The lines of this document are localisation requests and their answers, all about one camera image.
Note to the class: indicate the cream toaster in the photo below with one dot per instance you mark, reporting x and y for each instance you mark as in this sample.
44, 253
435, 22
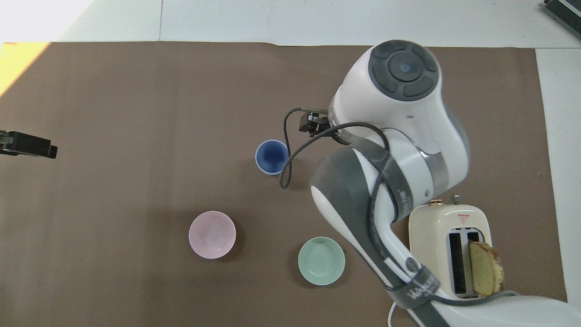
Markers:
431, 236

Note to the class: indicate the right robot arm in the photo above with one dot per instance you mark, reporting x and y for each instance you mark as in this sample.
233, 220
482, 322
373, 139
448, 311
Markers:
408, 113

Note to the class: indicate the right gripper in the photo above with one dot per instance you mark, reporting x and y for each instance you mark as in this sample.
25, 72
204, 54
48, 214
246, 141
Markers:
317, 123

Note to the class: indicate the pink bowl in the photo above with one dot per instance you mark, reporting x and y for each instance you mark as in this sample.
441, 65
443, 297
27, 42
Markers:
212, 235

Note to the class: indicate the bread slice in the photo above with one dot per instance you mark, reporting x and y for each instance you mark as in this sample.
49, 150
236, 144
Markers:
484, 269

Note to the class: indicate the dark grey device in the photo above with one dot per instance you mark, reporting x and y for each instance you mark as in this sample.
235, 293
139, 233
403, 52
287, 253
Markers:
565, 10

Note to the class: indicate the blue cup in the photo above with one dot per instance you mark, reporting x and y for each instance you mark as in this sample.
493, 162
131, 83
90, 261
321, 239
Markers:
271, 156

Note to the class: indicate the green bowl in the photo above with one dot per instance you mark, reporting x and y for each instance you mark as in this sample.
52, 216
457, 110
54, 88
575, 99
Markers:
321, 261

